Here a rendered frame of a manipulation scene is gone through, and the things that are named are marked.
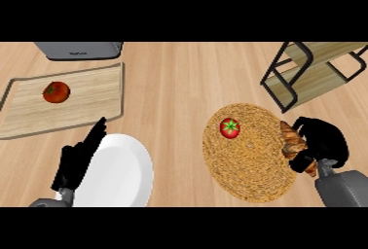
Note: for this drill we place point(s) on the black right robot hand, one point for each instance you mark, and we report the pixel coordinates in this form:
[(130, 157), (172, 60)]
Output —
[(324, 142)]

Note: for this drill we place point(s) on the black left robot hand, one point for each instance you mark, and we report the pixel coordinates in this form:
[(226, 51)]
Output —
[(77, 159)]

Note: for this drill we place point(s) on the brown croissant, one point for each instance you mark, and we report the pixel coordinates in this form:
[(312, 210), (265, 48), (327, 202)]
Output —
[(293, 144)]

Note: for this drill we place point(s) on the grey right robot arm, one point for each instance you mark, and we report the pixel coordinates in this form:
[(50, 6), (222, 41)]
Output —
[(340, 188)]

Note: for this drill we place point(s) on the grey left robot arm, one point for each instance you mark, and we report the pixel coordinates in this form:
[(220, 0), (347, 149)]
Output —
[(53, 199)]

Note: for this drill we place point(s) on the round woven placemat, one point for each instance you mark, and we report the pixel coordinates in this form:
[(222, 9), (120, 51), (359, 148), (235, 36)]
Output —
[(245, 152)]

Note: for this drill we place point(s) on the white plate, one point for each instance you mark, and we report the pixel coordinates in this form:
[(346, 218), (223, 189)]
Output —
[(120, 171)]

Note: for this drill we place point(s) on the pale wooden cutting board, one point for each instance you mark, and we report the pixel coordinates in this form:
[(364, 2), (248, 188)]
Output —
[(62, 100)]

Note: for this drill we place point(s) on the red tomato with green star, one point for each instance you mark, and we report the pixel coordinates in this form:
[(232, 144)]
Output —
[(229, 128)]

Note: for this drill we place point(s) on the dark red tomato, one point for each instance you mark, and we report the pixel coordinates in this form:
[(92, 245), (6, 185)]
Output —
[(56, 92)]

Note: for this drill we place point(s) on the grey appliance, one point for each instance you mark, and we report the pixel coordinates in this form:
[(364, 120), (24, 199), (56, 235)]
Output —
[(81, 50)]

